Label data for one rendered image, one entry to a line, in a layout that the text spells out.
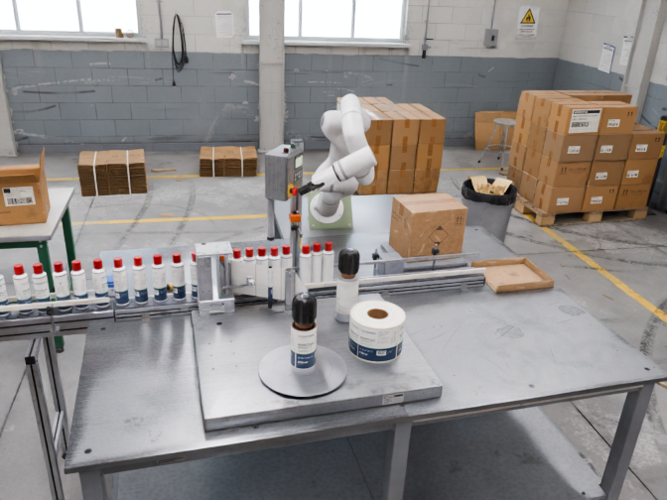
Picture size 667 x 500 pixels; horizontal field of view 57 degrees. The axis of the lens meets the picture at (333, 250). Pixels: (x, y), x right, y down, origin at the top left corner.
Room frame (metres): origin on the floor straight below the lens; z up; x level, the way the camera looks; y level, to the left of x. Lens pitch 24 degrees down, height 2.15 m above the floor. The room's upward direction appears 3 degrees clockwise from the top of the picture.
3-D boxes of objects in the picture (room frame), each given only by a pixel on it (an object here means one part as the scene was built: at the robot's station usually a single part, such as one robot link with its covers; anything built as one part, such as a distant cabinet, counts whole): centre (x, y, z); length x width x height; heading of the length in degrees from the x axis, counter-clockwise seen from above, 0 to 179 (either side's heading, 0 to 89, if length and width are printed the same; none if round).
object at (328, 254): (2.41, 0.02, 0.98); 0.05 x 0.05 x 0.20
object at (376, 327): (1.93, -0.17, 0.95); 0.20 x 0.20 x 0.14
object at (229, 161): (6.82, 1.26, 0.11); 0.65 x 0.54 x 0.22; 101
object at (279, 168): (2.43, 0.22, 1.38); 0.17 x 0.10 x 0.19; 161
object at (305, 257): (2.37, 0.12, 0.98); 0.05 x 0.05 x 0.20
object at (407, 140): (6.36, -0.50, 0.45); 1.20 x 0.84 x 0.89; 15
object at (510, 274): (2.66, -0.87, 0.85); 0.30 x 0.26 x 0.04; 106
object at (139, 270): (2.18, 0.77, 0.98); 0.05 x 0.05 x 0.20
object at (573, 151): (6.00, -2.43, 0.57); 1.20 x 0.85 x 1.14; 106
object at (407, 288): (2.38, 0.09, 0.85); 1.65 x 0.11 x 0.05; 106
